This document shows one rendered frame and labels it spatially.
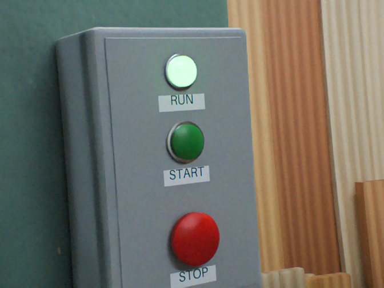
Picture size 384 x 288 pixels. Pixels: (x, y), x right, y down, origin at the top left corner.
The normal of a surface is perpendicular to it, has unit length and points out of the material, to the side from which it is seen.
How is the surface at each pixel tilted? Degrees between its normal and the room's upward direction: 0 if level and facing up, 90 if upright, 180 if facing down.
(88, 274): 90
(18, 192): 90
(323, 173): 87
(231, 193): 90
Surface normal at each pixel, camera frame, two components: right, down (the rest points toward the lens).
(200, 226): 0.51, -0.15
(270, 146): 0.33, -0.03
